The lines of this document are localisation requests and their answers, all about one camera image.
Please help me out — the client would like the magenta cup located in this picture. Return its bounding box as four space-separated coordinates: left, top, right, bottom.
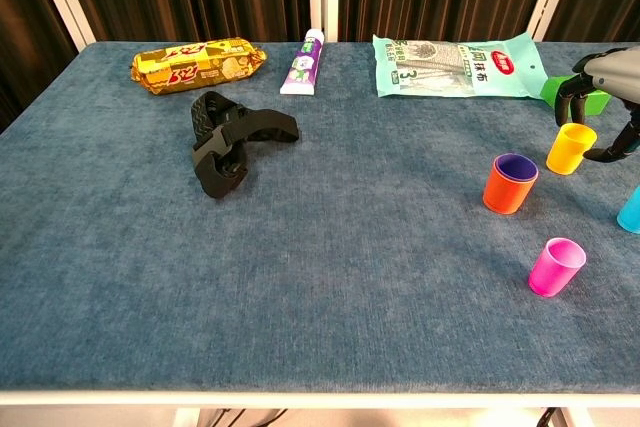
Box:
528 237 587 298

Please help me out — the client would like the blue table cloth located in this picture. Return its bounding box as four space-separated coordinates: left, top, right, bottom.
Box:
0 40 640 393

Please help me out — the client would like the purple white toothpaste tube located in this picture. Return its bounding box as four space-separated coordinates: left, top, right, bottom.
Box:
279 28 325 97

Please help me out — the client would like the yellow cup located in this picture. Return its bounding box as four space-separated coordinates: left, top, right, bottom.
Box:
545 122 599 177

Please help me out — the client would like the yellow biscuit package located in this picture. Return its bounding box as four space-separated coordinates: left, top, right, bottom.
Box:
130 36 267 98

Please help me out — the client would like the purple cup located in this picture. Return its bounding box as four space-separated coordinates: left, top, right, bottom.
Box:
494 152 539 183

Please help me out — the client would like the green toy building block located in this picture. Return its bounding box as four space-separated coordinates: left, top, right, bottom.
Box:
539 74 612 116

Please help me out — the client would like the black strap mount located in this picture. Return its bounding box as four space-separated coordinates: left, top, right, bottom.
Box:
189 90 302 200

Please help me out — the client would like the teal dishcloth package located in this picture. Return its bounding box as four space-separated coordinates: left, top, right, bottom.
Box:
371 30 550 100

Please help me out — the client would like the large orange cup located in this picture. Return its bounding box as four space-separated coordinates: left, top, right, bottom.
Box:
482 152 540 216

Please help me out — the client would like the cyan cup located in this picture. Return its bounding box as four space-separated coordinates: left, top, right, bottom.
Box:
616 186 640 235

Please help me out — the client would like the black cable bundle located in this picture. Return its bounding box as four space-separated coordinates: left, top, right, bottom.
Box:
213 408 287 427

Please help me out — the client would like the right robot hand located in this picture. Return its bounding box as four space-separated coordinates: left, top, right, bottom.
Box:
553 45 640 164

